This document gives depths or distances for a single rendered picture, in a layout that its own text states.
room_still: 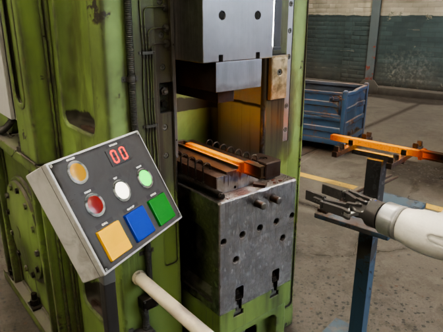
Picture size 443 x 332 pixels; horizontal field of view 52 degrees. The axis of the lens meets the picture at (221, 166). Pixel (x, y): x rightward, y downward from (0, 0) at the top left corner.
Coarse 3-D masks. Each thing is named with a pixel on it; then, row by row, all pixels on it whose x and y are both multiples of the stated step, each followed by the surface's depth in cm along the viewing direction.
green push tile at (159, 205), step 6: (162, 192) 125; (156, 198) 122; (162, 198) 124; (150, 204) 120; (156, 204) 122; (162, 204) 123; (168, 204) 125; (156, 210) 121; (162, 210) 123; (168, 210) 124; (156, 216) 120; (162, 216) 122; (168, 216) 124; (174, 216) 126; (162, 222) 121
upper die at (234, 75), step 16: (176, 64) 160; (192, 64) 152; (208, 64) 145; (224, 64) 145; (240, 64) 149; (256, 64) 153; (176, 80) 162; (192, 80) 154; (208, 80) 147; (224, 80) 146; (240, 80) 150; (256, 80) 155
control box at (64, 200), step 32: (64, 160) 103; (96, 160) 111; (128, 160) 120; (64, 192) 100; (96, 192) 107; (160, 192) 126; (64, 224) 102; (96, 224) 104; (96, 256) 101; (128, 256) 108
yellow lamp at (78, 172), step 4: (76, 164) 105; (72, 168) 104; (76, 168) 105; (80, 168) 106; (72, 172) 103; (76, 172) 104; (80, 172) 105; (84, 172) 106; (72, 176) 103; (76, 176) 104; (80, 176) 105; (84, 176) 106; (80, 180) 105
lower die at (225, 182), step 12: (180, 144) 186; (204, 144) 189; (180, 156) 177; (204, 156) 174; (240, 156) 173; (180, 168) 172; (192, 168) 165; (204, 168) 164; (216, 168) 161; (228, 168) 161; (204, 180) 160; (216, 180) 155; (228, 180) 159; (240, 180) 162; (252, 180) 166
